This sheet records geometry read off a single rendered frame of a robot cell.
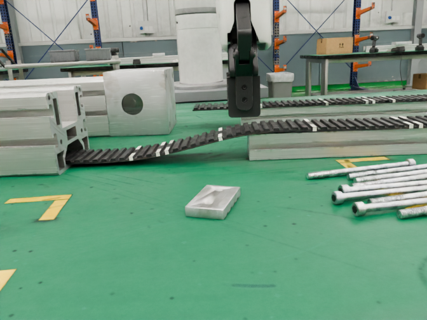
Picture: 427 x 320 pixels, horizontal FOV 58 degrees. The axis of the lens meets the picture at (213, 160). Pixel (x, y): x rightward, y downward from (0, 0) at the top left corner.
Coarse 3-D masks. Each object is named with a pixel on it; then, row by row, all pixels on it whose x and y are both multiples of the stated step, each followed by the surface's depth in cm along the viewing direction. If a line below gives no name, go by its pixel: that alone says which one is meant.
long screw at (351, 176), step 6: (390, 168) 36; (396, 168) 35; (402, 168) 36; (408, 168) 36; (414, 168) 36; (420, 168) 36; (426, 168) 36; (348, 174) 35; (354, 174) 35; (360, 174) 35; (366, 174) 35; (372, 174) 35; (378, 174) 35
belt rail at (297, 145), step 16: (416, 128) 41; (256, 144) 42; (272, 144) 43; (288, 144) 43; (304, 144) 43; (320, 144) 43; (336, 144) 42; (352, 144) 42; (368, 144) 42; (384, 144) 42; (400, 144) 42; (416, 144) 42; (256, 160) 43
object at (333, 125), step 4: (320, 120) 45; (324, 120) 45; (332, 120) 45; (324, 124) 43; (328, 124) 42; (332, 124) 42; (336, 124) 42; (340, 124) 42; (328, 128) 41; (332, 128) 41; (336, 128) 41; (340, 128) 41; (344, 128) 41
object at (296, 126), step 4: (288, 120) 45; (296, 120) 45; (288, 124) 43; (292, 124) 42; (296, 124) 44; (300, 124) 42; (304, 124) 42; (292, 128) 41; (296, 128) 41; (300, 128) 42; (304, 128) 41; (308, 128) 41
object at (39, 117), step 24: (0, 96) 38; (24, 96) 38; (48, 96) 39; (72, 96) 45; (0, 120) 39; (24, 120) 39; (48, 120) 39; (72, 120) 46; (0, 144) 41; (24, 144) 41; (48, 144) 41; (72, 144) 47; (0, 168) 40; (24, 168) 40; (48, 168) 40
